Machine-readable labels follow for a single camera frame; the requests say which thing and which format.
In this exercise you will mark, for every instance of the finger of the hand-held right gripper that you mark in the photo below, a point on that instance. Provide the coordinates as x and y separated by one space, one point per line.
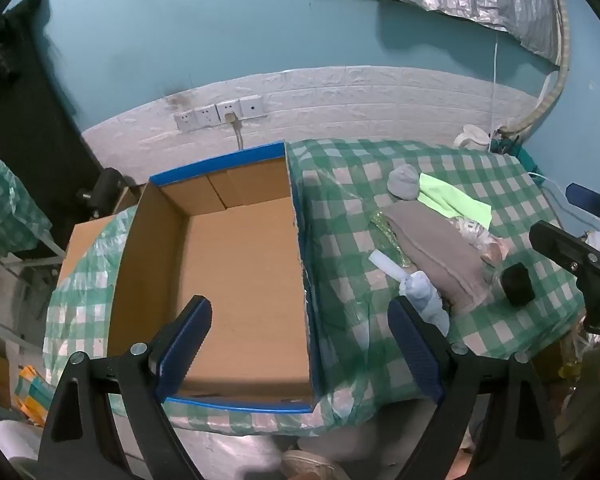
587 197
555 245

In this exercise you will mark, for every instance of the white metal table frame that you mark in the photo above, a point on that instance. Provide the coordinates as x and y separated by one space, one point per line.
25 260

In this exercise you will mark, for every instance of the flat brown cardboard sheet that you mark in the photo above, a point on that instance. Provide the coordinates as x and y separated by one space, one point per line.
85 245

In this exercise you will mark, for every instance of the green checked plastic tablecloth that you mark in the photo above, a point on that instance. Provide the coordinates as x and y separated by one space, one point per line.
350 210

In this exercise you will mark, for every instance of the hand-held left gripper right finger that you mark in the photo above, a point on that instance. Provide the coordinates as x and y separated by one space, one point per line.
412 347

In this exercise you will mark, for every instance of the black cylinder speaker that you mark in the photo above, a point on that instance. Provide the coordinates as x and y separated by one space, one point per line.
105 190

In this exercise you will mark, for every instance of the black puffer jacket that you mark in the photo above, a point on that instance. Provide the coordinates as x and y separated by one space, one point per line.
2 57

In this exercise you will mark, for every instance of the white plastic bag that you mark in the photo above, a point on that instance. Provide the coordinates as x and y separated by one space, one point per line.
17 440

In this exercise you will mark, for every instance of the person's beige shoe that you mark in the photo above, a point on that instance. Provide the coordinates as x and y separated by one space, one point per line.
307 465

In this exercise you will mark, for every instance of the clear plastic cloth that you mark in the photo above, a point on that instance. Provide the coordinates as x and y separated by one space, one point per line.
480 240

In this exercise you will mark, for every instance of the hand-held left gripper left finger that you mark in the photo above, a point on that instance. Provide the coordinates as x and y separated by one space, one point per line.
182 350

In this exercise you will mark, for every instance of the black socks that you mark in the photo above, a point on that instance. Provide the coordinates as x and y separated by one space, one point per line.
517 285

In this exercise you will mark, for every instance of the green checked side table cloth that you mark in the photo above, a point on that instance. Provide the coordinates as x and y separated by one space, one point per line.
10 200

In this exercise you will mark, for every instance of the light blue white socks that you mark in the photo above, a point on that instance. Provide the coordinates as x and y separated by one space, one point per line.
427 300

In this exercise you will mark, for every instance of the white electric kettle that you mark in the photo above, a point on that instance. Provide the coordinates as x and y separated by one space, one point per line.
472 137

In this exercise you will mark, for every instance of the blue-edged cardboard box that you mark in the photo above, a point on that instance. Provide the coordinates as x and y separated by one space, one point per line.
240 270

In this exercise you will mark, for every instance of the teal plastic basket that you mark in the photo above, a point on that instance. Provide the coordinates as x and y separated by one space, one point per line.
522 152

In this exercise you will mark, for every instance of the orange teal packet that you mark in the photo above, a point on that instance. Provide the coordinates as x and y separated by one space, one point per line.
30 395

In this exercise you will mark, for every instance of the white wall socket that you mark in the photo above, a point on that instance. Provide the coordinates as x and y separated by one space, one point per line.
206 116
222 107
186 121

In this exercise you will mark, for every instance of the neon green cloth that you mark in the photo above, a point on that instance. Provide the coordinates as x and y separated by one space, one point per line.
452 202

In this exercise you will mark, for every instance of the long grey sock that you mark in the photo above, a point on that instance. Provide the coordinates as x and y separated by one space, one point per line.
435 255

